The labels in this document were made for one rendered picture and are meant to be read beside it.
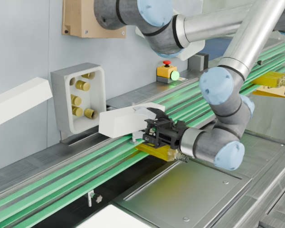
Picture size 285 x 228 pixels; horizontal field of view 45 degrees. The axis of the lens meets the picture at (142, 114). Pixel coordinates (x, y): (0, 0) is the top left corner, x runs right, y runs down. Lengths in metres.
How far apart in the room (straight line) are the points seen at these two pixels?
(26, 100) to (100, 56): 0.39
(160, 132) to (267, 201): 0.63
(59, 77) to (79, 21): 0.20
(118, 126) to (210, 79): 0.33
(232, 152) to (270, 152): 0.93
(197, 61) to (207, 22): 0.74
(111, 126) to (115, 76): 0.51
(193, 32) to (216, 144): 0.43
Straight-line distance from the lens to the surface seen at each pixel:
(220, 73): 0.78
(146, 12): 1.08
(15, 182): 1.14
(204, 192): 1.35
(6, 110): 1.11
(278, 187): 1.50
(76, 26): 1.19
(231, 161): 0.85
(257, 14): 0.90
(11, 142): 1.22
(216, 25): 1.12
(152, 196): 1.32
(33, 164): 1.22
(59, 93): 1.23
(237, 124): 0.89
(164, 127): 0.95
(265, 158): 1.71
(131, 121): 1.02
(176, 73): 1.63
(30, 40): 1.18
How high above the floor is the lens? 1.74
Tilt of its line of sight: 37 degrees down
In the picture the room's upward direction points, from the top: 108 degrees clockwise
